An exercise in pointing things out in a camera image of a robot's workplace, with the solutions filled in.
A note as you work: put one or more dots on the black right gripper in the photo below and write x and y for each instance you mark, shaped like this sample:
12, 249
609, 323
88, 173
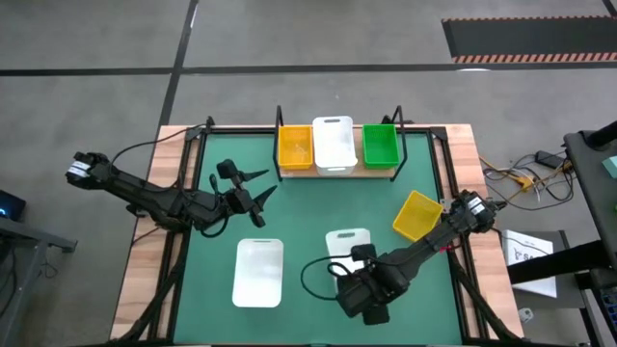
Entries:
371, 289

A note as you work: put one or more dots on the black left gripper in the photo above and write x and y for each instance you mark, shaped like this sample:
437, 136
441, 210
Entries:
239, 200

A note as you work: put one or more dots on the white plastic bin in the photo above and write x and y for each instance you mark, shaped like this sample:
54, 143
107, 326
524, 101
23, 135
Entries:
344, 243
258, 274
335, 144

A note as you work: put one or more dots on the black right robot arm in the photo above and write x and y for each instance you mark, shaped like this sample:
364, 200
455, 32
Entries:
434, 236

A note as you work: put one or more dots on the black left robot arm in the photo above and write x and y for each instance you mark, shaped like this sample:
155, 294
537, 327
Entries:
144, 193

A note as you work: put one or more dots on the green table mat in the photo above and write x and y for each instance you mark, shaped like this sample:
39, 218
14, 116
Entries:
289, 323

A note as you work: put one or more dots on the white printed paper box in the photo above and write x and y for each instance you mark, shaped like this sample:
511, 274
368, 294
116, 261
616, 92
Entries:
525, 260

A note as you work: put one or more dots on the black desk bar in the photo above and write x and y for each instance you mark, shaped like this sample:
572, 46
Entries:
554, 262

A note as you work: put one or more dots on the yellow power plug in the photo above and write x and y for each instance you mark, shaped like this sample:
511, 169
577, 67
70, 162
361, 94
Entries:
525, 183

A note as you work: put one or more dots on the black power adapter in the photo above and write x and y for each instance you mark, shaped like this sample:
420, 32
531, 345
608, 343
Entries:
549, 159

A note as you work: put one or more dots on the grey metal stand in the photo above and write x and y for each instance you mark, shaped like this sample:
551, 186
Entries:
29, 241

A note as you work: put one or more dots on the black side desk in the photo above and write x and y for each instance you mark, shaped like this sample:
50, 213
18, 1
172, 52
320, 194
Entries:
588, 193

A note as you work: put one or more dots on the black device with blue light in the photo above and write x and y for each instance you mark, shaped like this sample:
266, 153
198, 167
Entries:
12, 205

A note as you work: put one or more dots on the teal box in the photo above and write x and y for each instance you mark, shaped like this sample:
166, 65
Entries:
611, 167

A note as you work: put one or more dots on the black hazard-striped floor mat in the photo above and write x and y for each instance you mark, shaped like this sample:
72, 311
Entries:
530, 38

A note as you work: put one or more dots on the black metal table frame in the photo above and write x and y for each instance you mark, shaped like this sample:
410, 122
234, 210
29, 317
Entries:
231, 130

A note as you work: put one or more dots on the wooden shelf with black frame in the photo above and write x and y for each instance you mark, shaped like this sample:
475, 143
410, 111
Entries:
366, 172

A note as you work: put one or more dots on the small white bracket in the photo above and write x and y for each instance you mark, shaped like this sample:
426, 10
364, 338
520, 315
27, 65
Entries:
525, 314

